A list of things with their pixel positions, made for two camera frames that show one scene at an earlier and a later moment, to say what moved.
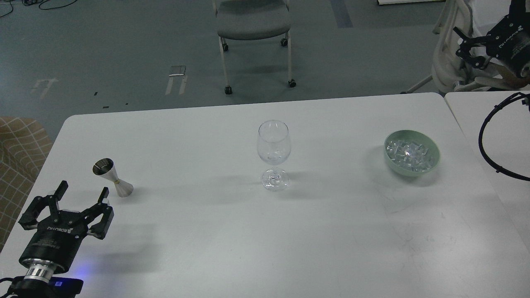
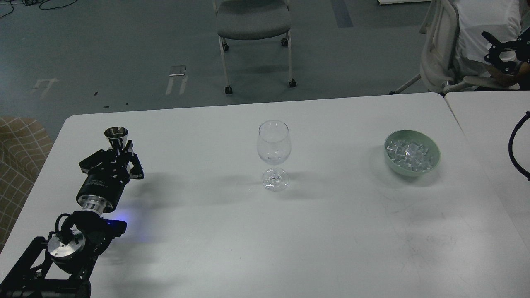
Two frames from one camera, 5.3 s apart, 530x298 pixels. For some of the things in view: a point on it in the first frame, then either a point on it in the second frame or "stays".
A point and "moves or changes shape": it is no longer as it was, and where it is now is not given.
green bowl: [411, 153] stays
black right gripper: [509, 42] -> [522, 52]
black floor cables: [29, 2] stays
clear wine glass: [274, 148] stays
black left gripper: [57, 240] -> [107, 181]
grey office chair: [252, 20] stays
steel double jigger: [104, 167] moves or changes shape
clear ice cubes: [410, 156] stays
